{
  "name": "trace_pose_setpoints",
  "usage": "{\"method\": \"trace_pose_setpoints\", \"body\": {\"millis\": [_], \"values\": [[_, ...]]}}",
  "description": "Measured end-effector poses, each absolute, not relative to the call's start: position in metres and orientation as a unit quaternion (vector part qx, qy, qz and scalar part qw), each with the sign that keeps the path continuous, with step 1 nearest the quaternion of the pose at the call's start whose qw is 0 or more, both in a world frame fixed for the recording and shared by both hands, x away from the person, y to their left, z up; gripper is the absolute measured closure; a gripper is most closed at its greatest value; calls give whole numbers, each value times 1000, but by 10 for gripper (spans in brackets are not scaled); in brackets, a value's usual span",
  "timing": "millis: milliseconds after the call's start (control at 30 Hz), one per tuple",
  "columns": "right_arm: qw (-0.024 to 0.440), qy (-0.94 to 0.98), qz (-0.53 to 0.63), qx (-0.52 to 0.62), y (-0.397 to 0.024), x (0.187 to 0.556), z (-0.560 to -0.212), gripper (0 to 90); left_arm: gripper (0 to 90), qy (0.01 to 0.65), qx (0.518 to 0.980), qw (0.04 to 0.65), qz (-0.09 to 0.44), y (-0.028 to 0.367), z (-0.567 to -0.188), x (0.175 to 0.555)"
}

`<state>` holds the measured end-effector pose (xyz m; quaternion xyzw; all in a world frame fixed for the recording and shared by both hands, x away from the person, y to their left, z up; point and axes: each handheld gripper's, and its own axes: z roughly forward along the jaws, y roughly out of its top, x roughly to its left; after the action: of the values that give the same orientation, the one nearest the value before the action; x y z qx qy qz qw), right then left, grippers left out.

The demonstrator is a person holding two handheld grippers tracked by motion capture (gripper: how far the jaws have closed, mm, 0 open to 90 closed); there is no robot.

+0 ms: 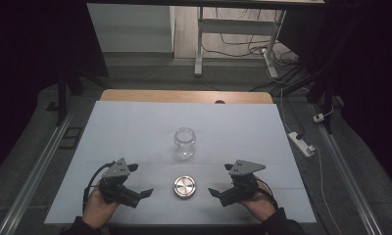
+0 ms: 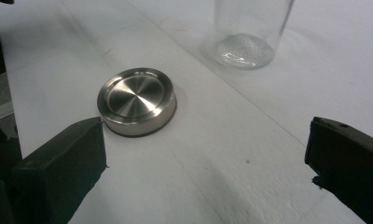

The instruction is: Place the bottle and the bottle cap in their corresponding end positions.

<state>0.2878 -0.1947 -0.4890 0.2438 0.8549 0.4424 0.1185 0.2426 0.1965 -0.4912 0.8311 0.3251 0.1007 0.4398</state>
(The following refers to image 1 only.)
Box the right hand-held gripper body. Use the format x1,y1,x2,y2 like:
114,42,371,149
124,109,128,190
219,159,267,208

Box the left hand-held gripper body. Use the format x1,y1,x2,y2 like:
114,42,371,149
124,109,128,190
99,158,142,209

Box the round metal jar lid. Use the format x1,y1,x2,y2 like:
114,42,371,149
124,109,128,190
172,175,197,200

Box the clear glass jar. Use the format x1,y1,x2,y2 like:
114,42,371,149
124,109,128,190
172,126,197,162

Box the person's right hand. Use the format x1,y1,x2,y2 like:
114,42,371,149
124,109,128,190
239,177,276,223

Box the person's left hand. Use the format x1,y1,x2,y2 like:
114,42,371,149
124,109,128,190
81,188,121,229

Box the pale blue table mat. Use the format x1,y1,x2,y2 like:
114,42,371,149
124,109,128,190
44,100,317,227

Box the white power strip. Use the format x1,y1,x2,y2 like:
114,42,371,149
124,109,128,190
287,131,317,159

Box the wooden table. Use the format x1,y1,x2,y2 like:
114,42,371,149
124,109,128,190
100,89,274,105

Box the black metal stand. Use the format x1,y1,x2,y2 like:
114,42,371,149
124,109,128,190
46,65,111,127
271,0,365,135

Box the white cabinet panel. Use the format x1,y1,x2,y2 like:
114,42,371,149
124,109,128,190
86,3,176,54

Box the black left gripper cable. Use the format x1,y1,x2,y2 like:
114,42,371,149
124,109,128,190
82,161,116,213

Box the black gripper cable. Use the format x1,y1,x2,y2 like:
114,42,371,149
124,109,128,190
82,161,116,213
256,177,279,211

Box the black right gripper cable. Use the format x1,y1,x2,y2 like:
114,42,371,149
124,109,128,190
256,177,279,211

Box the black rectangular floor frame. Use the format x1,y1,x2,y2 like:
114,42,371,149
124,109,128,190
58,126,84,151

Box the long white cable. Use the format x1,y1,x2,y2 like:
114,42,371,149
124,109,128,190
279,87,345,235

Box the aluminium floor rail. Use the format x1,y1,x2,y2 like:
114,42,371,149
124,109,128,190
311,104,385,235
0,107,78,235

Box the tangled black floor cables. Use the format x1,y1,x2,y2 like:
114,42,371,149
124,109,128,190
202,8,301,94

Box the white desk frame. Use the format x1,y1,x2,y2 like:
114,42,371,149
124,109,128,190
193,6,288,79

